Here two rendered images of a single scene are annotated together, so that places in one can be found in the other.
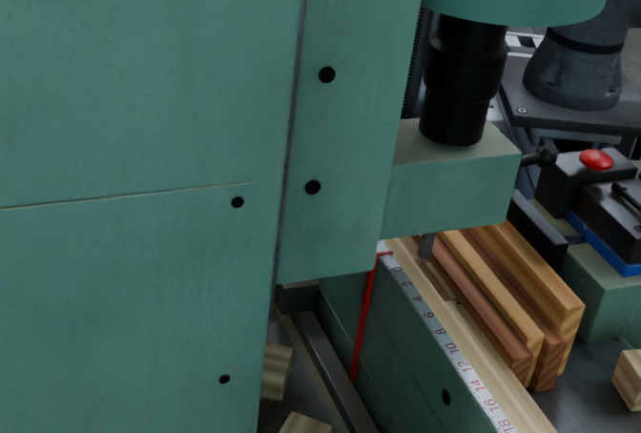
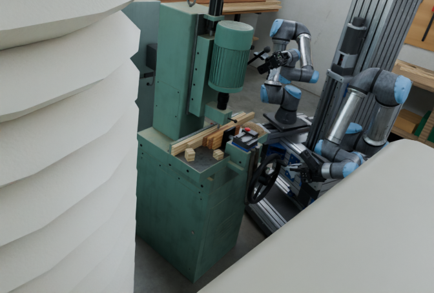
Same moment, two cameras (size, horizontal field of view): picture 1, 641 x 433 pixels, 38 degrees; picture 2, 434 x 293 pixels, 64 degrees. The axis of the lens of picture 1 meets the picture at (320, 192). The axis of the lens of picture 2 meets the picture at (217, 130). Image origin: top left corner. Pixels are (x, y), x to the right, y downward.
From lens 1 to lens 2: 1.59 m
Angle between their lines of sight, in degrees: 50
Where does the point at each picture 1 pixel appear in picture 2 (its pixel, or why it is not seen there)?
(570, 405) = (208, 151)
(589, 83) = not seen: hidden behind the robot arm
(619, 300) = (228, 146)
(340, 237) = (195, 108)
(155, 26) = (174, 68)
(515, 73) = not seen: hidden behind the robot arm
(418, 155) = (212, 106)
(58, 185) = (165, 81)
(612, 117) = not seen: hidden behind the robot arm
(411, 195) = (210, 111)
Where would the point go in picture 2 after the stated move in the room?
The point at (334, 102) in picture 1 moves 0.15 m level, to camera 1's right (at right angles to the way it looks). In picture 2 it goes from (195, 88) to (206, 101)
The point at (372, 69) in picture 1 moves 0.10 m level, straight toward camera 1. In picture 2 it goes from (199, 86) to (180, 87)
